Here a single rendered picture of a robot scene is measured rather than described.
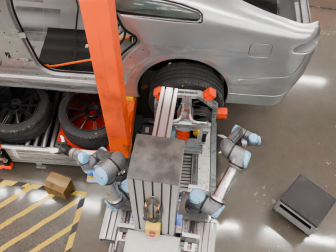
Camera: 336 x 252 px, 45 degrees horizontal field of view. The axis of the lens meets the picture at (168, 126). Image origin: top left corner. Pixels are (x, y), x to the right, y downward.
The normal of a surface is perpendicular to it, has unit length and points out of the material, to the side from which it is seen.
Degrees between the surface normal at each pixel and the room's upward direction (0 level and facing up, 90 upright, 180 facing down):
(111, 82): 90
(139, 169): 0
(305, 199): 0
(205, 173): 0
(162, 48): 90
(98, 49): 90
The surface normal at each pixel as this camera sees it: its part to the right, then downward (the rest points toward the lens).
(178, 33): -0.07, 0.76
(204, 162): 0.02, -0.53
